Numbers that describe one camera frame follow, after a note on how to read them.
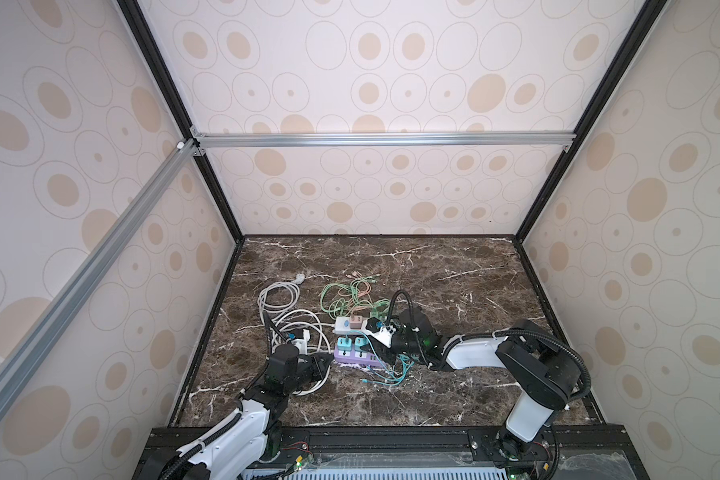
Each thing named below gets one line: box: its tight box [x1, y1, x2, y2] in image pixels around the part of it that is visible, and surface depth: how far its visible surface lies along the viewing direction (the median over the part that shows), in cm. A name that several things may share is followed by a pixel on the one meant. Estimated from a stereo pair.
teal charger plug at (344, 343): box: [337, 334, 353, 351], surface depth 85 cm
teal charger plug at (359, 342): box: [354, 337, 368, 352], surface depth 85 cm
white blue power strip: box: [334, 316, 375, 336], surface depth 94 cm
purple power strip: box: [334, 344, 387, 368], surface depth 88 cm
